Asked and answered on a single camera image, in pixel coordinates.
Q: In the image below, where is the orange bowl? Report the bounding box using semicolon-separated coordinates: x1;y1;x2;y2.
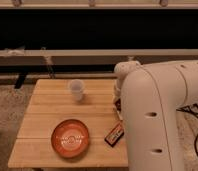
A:
51;119;90;159

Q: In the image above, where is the grey horizontal rail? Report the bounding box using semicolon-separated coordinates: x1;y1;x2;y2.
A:
0;49;198;66

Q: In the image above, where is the black cable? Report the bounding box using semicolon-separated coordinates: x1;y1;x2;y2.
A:
176;101;198;168

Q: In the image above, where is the orange black eraser box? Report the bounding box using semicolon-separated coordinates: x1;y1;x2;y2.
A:
105;122;124;147

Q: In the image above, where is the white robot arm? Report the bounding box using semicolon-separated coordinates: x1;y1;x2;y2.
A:
114;60;198;171

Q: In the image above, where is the wooden table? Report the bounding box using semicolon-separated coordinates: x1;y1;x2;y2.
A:
8;79;127;168

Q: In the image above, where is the clear plastic cup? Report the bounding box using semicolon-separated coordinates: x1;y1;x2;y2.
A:
68;79;85;101

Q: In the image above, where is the dark red brown eraser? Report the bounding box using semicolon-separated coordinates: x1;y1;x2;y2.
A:
115;99;123;120

